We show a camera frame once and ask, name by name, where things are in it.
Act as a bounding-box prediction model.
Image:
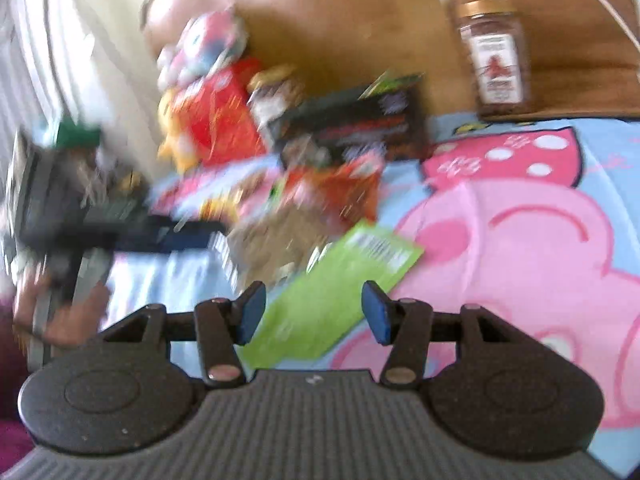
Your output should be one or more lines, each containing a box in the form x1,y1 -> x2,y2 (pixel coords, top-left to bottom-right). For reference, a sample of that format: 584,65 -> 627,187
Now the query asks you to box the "wooden headboard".
142,0 -> 471,118

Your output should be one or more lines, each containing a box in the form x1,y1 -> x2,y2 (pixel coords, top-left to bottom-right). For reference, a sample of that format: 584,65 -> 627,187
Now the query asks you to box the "person's left hand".
12,270 -> 112,348

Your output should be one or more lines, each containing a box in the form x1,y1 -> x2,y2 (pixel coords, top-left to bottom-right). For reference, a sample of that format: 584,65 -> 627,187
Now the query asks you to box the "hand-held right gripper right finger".
361,281 -> 531,390

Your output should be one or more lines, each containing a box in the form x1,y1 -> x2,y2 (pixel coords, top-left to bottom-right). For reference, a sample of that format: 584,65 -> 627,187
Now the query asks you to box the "green carton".
51,116 -> 104,150

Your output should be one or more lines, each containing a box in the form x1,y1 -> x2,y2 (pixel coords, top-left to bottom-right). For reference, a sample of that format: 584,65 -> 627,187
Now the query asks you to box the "green snack packet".
359,72 -> 427,100
239,220 -> 426,369

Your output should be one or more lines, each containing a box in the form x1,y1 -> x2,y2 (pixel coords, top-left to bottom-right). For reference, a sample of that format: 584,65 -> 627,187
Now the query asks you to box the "orange red snack packet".
284,152 -> 387,227

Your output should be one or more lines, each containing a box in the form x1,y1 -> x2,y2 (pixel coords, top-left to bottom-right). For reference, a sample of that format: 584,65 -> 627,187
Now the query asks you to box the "pink white snack packet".
149,164 -> 282,222

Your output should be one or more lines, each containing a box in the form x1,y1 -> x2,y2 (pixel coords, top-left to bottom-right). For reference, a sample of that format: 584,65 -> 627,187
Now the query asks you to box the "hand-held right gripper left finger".
100,281 -> 267,387

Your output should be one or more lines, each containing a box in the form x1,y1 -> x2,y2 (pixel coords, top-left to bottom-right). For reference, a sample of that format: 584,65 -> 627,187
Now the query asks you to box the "brown woven mat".
447,0 -> 640,122

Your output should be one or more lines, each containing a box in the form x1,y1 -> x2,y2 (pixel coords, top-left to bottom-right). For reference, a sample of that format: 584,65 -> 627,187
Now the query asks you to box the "short nut jar gold lid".
246,64 -> 307,132

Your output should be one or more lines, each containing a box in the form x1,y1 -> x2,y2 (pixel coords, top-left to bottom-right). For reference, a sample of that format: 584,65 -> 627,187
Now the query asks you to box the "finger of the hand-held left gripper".
112,216 -> 228,255

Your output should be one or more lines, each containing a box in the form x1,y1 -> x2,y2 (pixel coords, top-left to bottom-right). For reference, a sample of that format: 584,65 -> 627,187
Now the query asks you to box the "tall nut jar white label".
456,0 -> 532,119

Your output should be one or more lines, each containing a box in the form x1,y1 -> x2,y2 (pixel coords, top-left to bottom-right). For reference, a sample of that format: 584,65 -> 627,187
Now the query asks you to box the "yellow plush duck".
156,86 -> 202,172

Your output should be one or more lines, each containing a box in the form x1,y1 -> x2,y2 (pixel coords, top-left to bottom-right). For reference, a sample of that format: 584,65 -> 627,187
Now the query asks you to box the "red gift box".
170,56 -> 269,167

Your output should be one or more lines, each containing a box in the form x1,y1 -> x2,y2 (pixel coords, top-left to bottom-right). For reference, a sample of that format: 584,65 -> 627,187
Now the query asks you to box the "pink blue plush toy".
156,10 -> 251,92

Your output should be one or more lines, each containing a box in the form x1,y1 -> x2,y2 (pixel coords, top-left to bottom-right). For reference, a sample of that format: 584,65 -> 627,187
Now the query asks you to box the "black cardboard box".
272,74 -> 432,172

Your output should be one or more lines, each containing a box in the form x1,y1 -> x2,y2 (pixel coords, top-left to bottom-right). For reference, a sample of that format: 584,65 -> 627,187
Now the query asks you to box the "printed cartoon blanket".
100,110 -> 640,478

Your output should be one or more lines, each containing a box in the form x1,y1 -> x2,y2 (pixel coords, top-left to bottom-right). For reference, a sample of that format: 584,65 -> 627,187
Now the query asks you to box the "brown snack packet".
219,209 -> 352,288

